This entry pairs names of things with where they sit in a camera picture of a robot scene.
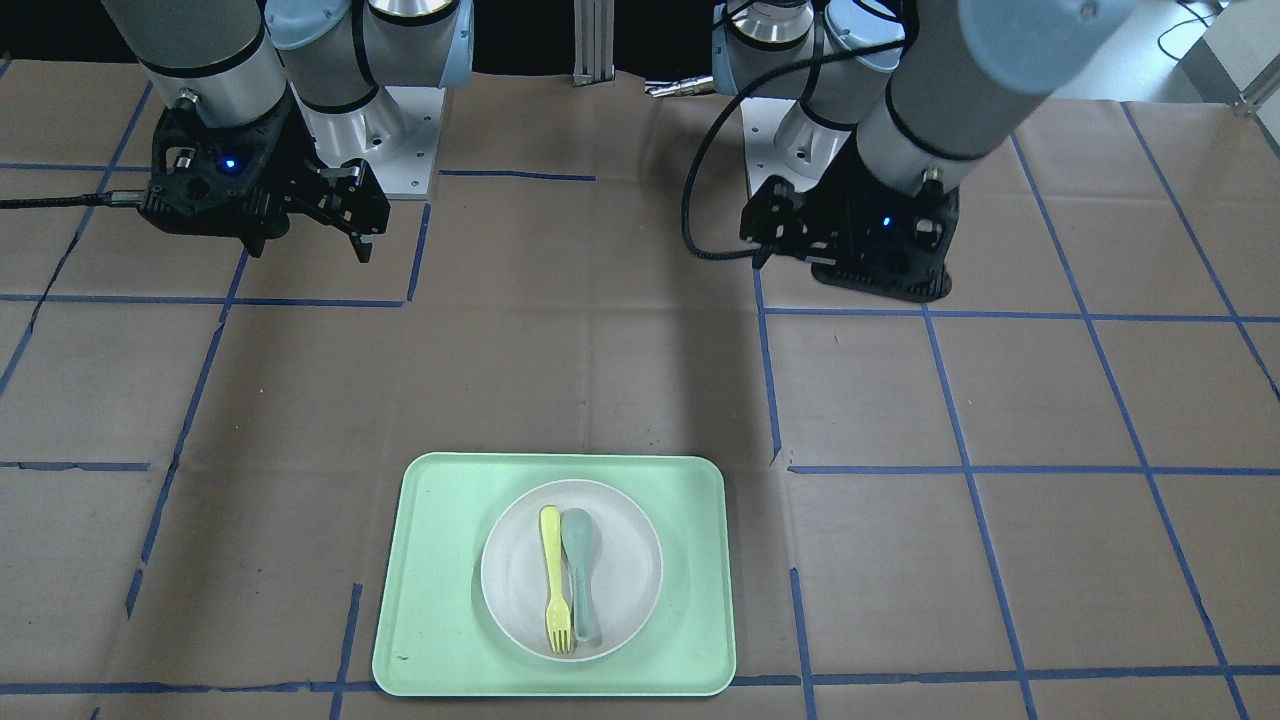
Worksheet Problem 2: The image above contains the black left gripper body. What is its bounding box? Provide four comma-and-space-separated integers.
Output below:
740, 150, 961, 304

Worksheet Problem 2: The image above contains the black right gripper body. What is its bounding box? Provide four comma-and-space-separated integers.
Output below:
138, 88, 325, 241

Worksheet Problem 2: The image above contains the white round plate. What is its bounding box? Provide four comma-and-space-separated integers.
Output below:
480, 479, 664, 664

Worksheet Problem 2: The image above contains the yellow plastic fork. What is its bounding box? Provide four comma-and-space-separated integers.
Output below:
538, 505, 576, 656

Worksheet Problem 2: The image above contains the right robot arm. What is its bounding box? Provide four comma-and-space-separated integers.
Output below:
105, 1, 474, 263

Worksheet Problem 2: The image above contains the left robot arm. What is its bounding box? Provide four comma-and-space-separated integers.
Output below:
712, 1, 1135, 304

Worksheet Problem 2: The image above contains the grey-green plastic spoon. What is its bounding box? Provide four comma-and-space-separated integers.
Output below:
561, 507, 602, 647

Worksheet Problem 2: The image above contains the light green tray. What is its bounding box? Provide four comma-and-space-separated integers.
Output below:
372, 452, 737, 697

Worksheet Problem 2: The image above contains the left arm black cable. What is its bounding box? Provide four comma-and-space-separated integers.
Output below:
681, 29, 901, 263

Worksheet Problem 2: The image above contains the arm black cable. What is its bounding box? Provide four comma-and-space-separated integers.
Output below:
0, 193, 151, 211
681, 29, 901, 263

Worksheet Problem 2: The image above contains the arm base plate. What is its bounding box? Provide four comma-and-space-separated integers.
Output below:
741, 97, 856, 196
301, 86, 448, 200

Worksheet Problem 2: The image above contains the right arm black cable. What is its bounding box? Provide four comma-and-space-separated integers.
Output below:
0, 193, 151, 211

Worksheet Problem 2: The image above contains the aluminium frame post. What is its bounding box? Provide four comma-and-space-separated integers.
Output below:
571, 0, 616, 87

